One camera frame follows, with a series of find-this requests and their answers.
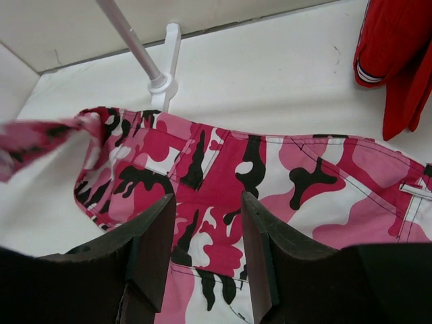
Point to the pink camouflage trousers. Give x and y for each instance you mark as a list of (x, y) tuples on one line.
[(336, 189)]

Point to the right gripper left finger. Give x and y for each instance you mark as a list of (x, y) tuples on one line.
[(118, 277)]

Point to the red shorts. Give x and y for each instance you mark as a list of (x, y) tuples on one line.
[(394, 51)]

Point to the white clothes rack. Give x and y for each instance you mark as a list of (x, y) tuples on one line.
[(162, 83)]

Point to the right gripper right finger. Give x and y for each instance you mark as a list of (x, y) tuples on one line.
[(295, 279)]

